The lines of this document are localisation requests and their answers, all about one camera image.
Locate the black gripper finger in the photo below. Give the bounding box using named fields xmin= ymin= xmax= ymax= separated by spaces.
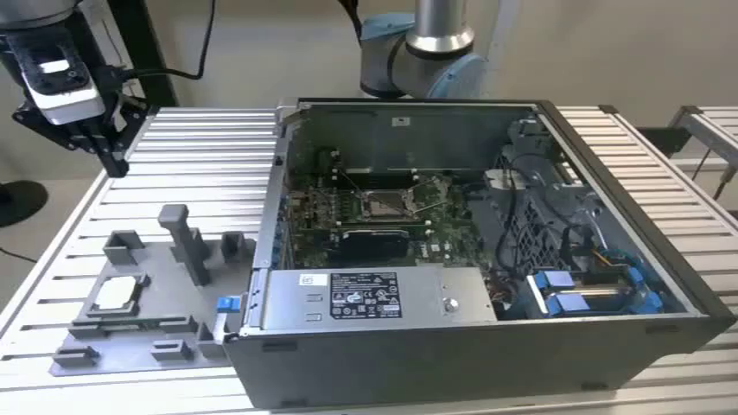
xmin=13 ymin=101 xmax=115 ymax=177
xmin=106 ymin=93 xmax=147 ymax=177

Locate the silver square CPU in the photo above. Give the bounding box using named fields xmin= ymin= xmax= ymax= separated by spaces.
xmin=95 ymin=276 xmax=141 ymax=310

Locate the black RAM slot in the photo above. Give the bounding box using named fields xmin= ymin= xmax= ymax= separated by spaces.
xmin=331 ymin=172 xmax=421 ymax=182
xmin=331 ymin=165 xmax=421 ymax=175
xmin=339 ymin=218 xmax=433 ymax=227

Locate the CPU socket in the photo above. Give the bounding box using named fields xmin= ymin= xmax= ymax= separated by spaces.
xmin=361 ymin=189 xmax=421 ymax=220

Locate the black round floor base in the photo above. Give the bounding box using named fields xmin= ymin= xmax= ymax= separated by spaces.
xmin=0 ymin=180 xmax=49 ymax=228

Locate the thin metal locking lever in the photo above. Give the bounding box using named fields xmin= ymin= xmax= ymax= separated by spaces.
xmin=338 ymin=168 xmax=369 ymax=195

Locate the grey parts rack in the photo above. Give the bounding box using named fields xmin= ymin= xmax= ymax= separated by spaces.
xmin=49 ymin=203 xmax=259 ymax=377

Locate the metal socket cover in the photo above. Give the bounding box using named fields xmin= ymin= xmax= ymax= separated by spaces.
xmin=410 ymin=176 xmax=457 ymax=214

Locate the black power supply label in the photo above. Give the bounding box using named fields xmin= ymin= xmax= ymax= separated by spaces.
xmin=327 ymin=271 xmax=402 ymax=319

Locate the green motherboard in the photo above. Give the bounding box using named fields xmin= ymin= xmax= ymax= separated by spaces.
xmin=285 ymin=170 xmax=497 ymax=269

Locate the silver power supply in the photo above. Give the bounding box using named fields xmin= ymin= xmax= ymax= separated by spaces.
xmin=247 ymin=265 xmax=500 ymax=337

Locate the black perforated drive cage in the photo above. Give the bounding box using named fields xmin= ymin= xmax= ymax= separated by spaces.
xmin=500 ymin=189 xmax=578 ymax=274

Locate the dark grey PC case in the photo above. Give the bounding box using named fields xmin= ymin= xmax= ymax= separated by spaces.
xmin=222 ymin=97 xmax=737 ymax=410

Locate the hard disk in blue carrier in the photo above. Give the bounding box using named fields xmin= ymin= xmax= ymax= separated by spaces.
xmin=528 ymin=267 xmax=662 ymax=316

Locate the metal slat side table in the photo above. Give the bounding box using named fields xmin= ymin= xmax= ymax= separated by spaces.
xmin=672 ymin=105 xmax=738 ymax=170

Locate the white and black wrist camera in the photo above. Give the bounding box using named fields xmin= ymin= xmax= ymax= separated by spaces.
xmin=5 ymin=36 xmax=107 ymax=127

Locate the black metal post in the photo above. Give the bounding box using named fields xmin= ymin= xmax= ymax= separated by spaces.
xmin=106 ymin=0 xmax=178 ymax=107

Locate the black floor cable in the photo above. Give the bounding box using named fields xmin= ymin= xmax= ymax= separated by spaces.
xmin=0 ymin=246 xmax=39 ymax=263

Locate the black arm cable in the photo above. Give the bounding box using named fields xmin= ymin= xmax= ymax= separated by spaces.
xmin=337 ymin=0 xmax=366 ymax=23

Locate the black wire in case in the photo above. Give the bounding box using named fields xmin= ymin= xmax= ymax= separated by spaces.
xmin=494 ymin=159 xmax=581 ymax=278

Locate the blue wire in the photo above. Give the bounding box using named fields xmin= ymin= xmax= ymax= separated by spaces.
xmin=605 ymin=247 xmax=642 ymax=265

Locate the black table bracket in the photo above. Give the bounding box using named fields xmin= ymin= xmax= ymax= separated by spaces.
xmin=637 ymin=126 xmax=692 ymax=159

